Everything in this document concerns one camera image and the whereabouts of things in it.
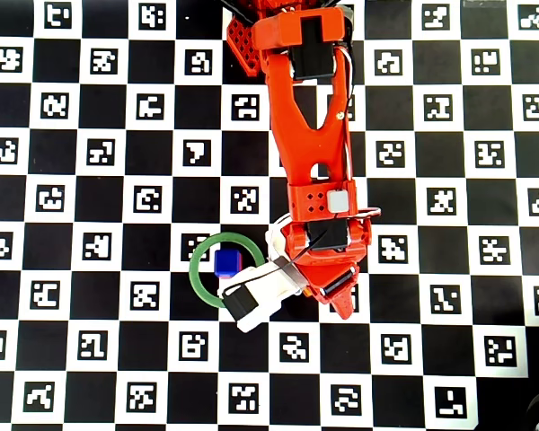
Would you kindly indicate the black white marker checkerboard mat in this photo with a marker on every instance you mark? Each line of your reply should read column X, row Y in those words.
column 161, row 368

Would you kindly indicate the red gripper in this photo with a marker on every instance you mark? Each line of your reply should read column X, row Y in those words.
column 340, row 284

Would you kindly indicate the blue cube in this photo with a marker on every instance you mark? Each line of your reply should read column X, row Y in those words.
column 227, row 261

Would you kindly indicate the red robot base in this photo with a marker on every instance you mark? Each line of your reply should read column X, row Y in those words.
column 242, row 45

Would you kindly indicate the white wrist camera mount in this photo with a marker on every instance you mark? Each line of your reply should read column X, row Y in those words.
column 269, row 287

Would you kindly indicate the red robot arm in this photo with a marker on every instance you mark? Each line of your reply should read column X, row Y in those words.
column 287, row 116

